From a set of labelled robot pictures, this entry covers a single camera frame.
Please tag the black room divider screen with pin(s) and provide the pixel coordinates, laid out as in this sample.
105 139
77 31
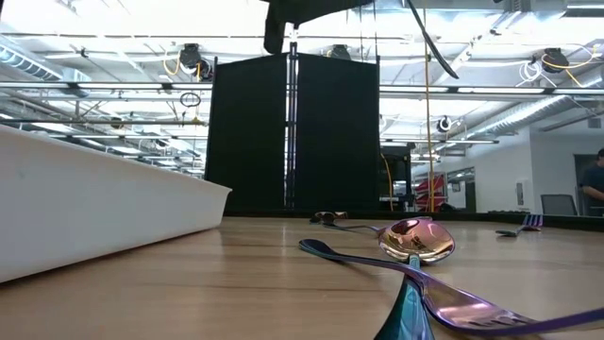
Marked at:
330 141

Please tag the black cabinet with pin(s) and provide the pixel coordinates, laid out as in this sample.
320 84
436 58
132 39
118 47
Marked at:
401 179

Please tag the rack with red bins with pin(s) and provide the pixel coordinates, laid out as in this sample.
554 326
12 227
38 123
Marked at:
427 189

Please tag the white plastic cutlery tray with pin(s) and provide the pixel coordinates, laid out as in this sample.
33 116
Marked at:
94 208

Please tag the silver ceiling air duct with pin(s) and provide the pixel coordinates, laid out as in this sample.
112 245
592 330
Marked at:
519 115
28 63

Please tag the grey wall box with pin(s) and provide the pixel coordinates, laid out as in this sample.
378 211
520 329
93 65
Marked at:
520 193

